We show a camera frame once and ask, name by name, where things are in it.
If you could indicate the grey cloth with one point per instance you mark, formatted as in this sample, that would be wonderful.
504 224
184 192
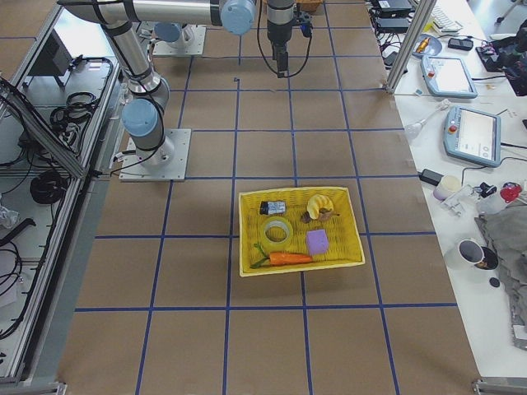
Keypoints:
505 234

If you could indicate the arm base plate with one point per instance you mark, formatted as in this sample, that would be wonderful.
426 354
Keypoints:
168 163
181 39

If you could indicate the teach pendant near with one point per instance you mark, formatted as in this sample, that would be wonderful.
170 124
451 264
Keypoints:
473 135

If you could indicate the brown wicker basket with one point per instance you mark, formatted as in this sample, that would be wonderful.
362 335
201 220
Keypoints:
309 5

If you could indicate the lavender white jar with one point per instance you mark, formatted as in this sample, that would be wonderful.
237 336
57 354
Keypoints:
446 187

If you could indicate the brass cylinder tool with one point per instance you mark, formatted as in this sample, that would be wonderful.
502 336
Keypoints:
422 45

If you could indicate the purple foam cube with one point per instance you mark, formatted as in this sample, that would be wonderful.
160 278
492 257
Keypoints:
317 242

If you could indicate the yellow woven basket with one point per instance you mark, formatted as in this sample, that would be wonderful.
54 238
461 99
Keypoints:
345 248

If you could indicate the teach pendant far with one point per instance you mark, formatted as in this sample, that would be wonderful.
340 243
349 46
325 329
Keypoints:
447 77

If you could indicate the yellow tape roll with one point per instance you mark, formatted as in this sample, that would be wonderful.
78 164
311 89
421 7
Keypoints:
276 234

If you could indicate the blue plate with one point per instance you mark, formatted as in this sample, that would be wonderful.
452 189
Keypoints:
434 48

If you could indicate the teach pendant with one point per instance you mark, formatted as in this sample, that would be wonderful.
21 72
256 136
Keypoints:
473 135
447 77

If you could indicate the toy croissant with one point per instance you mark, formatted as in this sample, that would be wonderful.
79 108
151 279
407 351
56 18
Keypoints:
317 203

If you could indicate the aluminium frame post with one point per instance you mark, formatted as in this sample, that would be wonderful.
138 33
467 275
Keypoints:
420 19

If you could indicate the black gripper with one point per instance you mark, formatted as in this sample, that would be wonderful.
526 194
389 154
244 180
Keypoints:
279 30

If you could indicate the white mug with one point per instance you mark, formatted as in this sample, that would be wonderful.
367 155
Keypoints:
465 254

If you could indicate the black power adapter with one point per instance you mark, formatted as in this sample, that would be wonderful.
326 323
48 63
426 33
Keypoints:
430 177

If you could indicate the brown toy piece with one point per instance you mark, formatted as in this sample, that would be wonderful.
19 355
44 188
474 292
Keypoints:
323 215

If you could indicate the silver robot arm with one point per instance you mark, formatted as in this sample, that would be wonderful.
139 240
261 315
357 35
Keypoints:
143 116
280 16

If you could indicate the orange toy carrot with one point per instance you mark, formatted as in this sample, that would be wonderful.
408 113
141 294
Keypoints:
279 258

